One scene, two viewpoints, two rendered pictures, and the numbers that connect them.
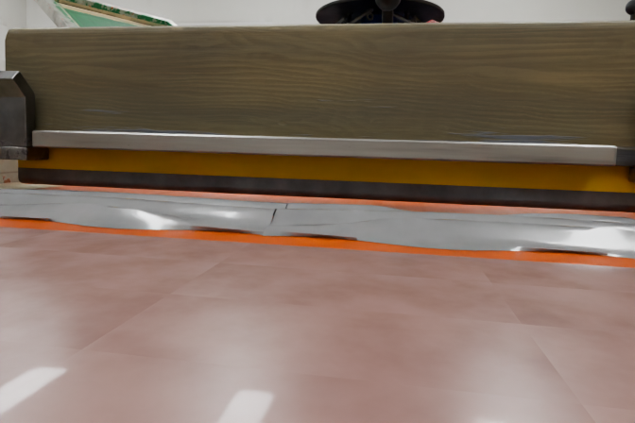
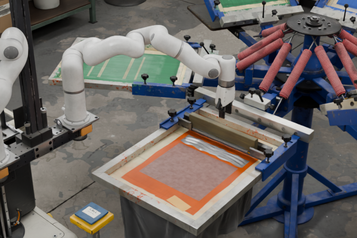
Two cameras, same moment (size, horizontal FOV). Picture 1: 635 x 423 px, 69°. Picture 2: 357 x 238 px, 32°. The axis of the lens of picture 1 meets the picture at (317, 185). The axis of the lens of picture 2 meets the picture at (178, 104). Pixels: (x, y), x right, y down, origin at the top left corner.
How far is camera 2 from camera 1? 2.83 m
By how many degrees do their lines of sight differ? 37
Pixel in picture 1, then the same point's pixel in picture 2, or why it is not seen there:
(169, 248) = (202, 155)
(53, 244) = (195, 152)
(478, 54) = (237, 137)
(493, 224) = (226, 158)
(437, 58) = (233, 135)
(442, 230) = (222, 157)
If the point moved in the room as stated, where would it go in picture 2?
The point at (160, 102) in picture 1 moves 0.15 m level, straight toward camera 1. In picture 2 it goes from (205, 128) to (201, 145)
